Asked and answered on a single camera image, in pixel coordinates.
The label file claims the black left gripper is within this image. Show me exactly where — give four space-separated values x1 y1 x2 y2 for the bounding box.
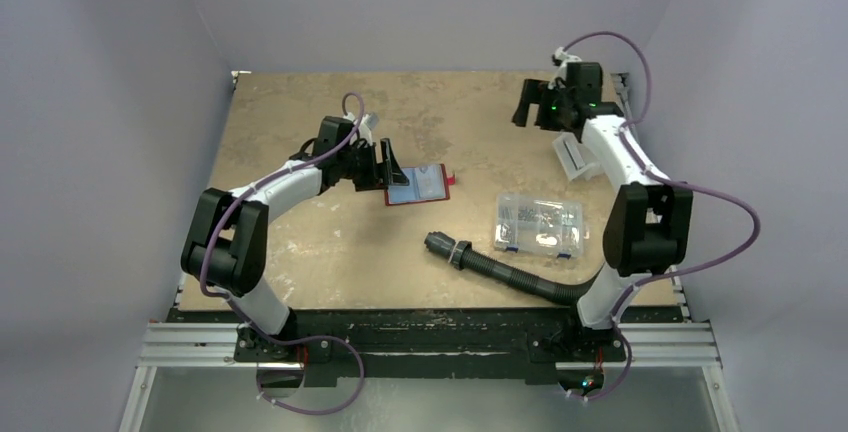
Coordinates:
337 139 407 192

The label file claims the red leather card holder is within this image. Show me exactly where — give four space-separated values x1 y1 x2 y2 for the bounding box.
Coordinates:
384 163 456 206

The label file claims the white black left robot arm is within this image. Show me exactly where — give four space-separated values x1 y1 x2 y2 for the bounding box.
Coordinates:
180 113 409 361

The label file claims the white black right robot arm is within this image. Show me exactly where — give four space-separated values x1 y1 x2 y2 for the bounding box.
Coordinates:
512 55 693 359

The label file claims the white plastic tray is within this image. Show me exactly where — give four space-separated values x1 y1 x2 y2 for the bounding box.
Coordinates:
552 132 603 181

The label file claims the clear plastic screw box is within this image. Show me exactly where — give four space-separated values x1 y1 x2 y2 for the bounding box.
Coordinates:
493 193 585 259

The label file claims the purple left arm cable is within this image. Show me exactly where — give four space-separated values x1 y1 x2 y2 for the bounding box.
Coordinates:
198 91 367 416

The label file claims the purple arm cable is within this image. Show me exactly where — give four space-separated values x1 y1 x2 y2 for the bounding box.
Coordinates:
551 31 762 404
198 91 367 416

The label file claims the black corrugated hose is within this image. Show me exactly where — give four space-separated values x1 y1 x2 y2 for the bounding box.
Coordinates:
423 230 607 307

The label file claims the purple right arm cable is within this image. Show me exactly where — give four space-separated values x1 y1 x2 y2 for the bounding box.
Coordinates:
551 31 762 404

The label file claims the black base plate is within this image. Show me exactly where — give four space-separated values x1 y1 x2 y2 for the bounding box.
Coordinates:
234 307 626 387

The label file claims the aluminium frame rail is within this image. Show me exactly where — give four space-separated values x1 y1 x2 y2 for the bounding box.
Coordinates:
138 322 720 369

